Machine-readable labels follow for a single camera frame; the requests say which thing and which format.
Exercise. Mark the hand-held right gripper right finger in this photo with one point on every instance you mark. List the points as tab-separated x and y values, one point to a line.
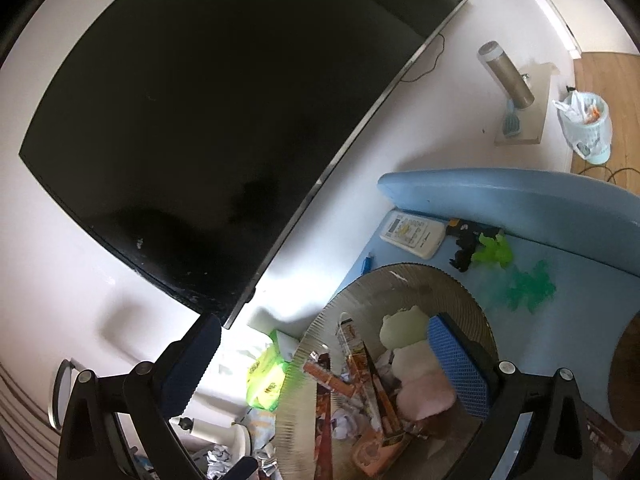
455	360

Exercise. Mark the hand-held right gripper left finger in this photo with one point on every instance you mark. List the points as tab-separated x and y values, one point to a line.
192	365

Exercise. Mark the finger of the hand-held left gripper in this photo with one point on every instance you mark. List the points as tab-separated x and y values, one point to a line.
244	469

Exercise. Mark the white red plush toy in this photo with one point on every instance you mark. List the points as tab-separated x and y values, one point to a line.
410	375

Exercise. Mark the large white paper ball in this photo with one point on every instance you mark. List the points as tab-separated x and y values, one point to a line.
347	422

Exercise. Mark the orange printed snack box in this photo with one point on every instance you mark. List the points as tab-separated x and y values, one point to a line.
372	452

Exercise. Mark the white desk lamp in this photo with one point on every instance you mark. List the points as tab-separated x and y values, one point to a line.
220	432

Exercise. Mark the green tissue pack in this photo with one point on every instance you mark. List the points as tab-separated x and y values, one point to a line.
267	380

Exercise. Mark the dark green toy figure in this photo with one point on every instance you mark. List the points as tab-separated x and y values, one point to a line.
530	287

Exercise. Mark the black toy figure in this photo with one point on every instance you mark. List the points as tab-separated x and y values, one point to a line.
465	250

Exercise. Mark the light green toy figure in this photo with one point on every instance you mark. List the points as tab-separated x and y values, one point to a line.
495	252

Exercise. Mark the small blue clip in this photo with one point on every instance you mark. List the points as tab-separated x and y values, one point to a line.
367	262

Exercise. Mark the white remote control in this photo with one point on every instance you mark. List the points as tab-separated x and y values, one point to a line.
412	232

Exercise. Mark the grey curved rim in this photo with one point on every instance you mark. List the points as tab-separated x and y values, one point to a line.
55	395

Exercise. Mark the brown round object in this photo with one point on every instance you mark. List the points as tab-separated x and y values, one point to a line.
627	370

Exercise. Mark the black flat screen television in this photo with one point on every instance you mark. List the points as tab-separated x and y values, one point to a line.
200	135

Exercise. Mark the blue brush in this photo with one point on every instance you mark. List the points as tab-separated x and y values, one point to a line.
511	122

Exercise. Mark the light blue wastebasket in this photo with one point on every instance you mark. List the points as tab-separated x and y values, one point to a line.
595	135

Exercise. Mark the white plastic bag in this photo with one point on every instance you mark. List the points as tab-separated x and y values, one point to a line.
572	105

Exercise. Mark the metal thermos bottle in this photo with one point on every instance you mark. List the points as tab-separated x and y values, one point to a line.
507	72

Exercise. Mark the wooden wall shelf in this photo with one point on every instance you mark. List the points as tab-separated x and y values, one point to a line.
530	120

